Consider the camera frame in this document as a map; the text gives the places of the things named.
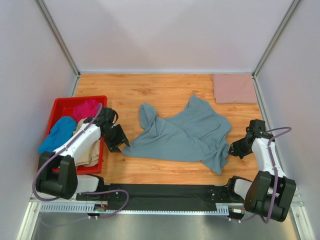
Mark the grey blue t shirt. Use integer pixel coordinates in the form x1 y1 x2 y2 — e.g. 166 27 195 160
122 95 232 175

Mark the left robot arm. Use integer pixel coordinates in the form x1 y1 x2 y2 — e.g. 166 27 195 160
32 104 130 202

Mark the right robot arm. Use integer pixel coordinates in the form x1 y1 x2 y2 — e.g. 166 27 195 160
227 119 297 223

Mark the beige t shirt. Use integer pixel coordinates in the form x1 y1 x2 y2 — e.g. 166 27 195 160
73 119 104 167

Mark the magenta t shirt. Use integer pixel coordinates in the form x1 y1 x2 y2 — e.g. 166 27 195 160
73 99 103 123

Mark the bright blue t shirt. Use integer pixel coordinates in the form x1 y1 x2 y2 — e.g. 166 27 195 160
37 116 77 154

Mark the red plastic bin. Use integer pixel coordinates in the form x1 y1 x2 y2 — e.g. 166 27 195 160
36 95 108 177

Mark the folded pink t shirt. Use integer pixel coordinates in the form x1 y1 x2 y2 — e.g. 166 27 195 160
211 73 258 104

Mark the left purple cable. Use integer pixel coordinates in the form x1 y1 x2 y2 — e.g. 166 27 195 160
32 102 130 228

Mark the purple cable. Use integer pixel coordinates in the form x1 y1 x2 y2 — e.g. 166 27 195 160
32 102 130 228
228 126 293 224

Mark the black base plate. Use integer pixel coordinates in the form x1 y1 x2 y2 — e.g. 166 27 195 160
74 183 256 211

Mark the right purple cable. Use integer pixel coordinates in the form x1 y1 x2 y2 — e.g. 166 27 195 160
228 126 293 224

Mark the slotted cable duct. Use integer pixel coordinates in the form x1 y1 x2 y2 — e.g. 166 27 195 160
39 202 229 216

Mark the left aluminium frame post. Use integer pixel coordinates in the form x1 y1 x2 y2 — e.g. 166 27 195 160
34 0 81 76

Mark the aluminium frame post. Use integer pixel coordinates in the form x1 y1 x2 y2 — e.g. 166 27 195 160
34 0 81 76
252 0 303 77

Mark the right aluminium frame post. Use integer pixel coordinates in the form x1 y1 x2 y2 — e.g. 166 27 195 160
252 0 303 77

